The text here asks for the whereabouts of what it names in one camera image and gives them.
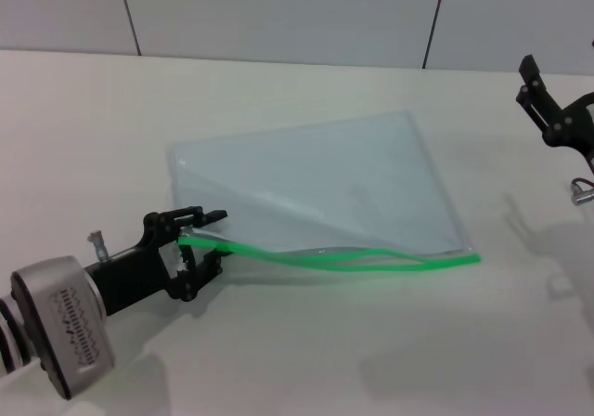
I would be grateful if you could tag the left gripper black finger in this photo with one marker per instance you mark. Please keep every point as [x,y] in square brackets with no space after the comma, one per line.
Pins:
[195,216]
[204,274]

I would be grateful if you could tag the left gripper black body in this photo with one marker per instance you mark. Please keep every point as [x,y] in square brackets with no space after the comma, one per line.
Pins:
[130,276]

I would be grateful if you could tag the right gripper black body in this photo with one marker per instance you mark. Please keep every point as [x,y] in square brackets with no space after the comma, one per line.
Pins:
[577,123]

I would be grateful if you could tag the clear document bag green zipper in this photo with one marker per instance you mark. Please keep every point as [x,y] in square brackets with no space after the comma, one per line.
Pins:
[325,179]

